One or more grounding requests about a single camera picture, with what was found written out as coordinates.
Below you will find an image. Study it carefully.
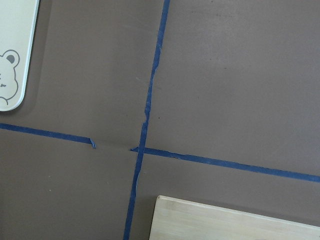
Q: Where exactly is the wooden cutting board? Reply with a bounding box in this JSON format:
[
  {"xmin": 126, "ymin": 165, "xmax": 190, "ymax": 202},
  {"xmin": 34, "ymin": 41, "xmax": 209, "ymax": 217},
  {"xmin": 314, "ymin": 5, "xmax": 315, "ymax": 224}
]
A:
[{"xmin": 149, "ymin": 195, "xmax": 320, "ymax": 240}]

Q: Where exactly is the cream bear serving tray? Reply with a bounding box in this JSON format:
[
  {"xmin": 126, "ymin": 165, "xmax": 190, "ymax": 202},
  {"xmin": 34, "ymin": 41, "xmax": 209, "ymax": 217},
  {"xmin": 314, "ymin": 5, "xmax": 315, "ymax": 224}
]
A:
[{"xmin": 0, "ymin": 0, "xmax": 40, "ymax": 112}]

